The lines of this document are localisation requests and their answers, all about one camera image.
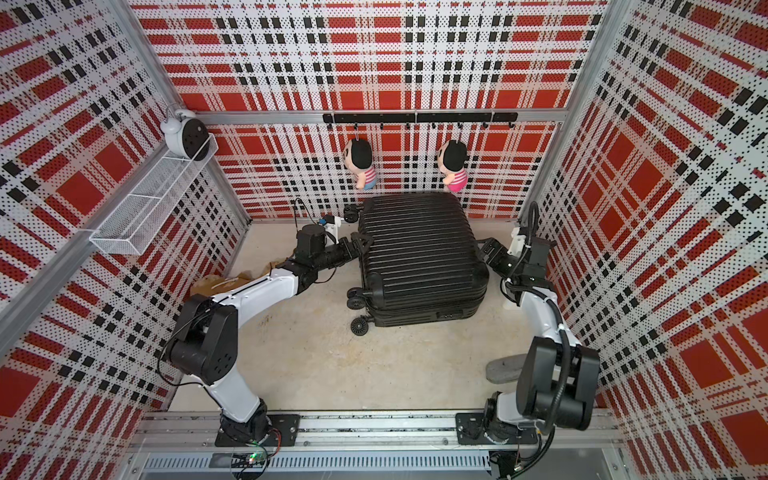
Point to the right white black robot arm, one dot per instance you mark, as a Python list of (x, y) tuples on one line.
[(557, 379)]

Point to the black ribbed hard-shell suitcase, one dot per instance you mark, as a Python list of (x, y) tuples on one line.
[(421, 262)]

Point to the black wall hook rail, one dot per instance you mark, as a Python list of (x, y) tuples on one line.
[(482, 118)]

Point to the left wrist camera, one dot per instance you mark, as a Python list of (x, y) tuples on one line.
[(331, 225)]

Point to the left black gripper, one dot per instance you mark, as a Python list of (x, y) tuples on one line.
[(356, 246)]

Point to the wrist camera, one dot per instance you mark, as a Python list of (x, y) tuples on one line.
[(331, 225), (518, 241)]

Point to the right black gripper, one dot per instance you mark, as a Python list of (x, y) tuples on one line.
[(493, 245)]

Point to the white wire mesh shelf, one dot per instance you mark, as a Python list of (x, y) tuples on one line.
[(132, 225)]

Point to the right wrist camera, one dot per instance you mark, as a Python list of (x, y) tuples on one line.
[(518, 241)]

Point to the hanging doll blue shorts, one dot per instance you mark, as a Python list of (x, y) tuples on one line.
[(358, 159)]

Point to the grey cloth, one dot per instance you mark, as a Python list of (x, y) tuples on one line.
[(505, 370)]

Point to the brown teddy bear plush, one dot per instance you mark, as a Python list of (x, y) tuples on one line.
[(211, 285)]

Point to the white alarm clock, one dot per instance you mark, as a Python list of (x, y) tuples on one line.
[(186, 135)]

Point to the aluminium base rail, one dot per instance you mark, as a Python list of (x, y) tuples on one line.
[(389, 444)]

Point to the hanging doll pink shorts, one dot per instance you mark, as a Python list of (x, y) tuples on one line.
[(452, 158)]

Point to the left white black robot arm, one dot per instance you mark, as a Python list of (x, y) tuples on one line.
[(205, 339)]

